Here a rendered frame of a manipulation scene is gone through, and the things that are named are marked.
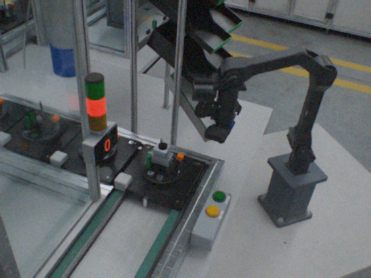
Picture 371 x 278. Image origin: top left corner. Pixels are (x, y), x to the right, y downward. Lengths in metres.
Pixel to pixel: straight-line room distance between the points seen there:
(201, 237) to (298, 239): 0.36
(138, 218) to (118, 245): 0.12
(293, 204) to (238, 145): 0.44
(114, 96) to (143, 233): 0.87
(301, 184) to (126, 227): 0.57
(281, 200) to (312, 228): 0.17
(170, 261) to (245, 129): 0.84
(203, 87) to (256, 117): 0.83
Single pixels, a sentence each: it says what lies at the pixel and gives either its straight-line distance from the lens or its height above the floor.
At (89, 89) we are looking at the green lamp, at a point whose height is 1.39.
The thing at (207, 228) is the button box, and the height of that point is 0.96.
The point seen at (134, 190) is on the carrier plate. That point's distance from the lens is 1.35.
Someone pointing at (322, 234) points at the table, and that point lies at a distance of 1.50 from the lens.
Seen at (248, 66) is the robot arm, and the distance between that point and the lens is 1.10.
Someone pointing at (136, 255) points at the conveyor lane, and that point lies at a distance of 1.26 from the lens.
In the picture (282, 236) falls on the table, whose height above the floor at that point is 0.86.
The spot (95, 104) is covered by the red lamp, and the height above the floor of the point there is 1.35.
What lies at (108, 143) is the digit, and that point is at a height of 1.20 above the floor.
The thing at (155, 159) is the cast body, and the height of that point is 1.04.
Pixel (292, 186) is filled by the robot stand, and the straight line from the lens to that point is 1.32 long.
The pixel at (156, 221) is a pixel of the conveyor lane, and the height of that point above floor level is 0.92.
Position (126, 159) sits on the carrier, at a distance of 1.46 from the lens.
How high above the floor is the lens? 1.95
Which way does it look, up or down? 38 degrees down
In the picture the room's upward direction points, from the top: 5 degrees clockwise
